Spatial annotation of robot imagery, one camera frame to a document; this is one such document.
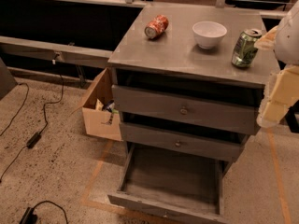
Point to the black adapter bottom left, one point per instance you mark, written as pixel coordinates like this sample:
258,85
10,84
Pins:
30,217

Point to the green soda can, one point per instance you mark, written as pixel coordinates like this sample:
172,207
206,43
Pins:
244,51

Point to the grey bottom drawer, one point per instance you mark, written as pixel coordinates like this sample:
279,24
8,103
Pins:
171,185

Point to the black power adapter with cable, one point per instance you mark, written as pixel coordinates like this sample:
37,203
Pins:
37,135

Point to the grey top drawer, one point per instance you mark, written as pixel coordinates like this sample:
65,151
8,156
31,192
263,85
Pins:
199,112

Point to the grey middle drawer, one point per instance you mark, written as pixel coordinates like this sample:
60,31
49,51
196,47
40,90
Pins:
214,148

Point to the grey metal rail frame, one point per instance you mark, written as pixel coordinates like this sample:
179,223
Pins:
87,32

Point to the grey drawer cabinet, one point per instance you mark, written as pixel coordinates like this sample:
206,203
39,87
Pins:
174,63

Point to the red soda can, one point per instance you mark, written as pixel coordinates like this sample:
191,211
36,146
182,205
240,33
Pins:
156,27

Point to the cardboard box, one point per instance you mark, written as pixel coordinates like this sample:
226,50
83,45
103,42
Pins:
99,122

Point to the items inside cardboard box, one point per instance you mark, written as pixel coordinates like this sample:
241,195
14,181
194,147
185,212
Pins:
107,109

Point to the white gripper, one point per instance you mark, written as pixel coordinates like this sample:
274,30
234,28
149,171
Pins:
289,39

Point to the white bowl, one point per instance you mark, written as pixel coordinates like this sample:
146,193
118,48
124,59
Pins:
208,34

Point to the grey drawer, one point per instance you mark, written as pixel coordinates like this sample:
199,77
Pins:
214,148
199,112
171,185

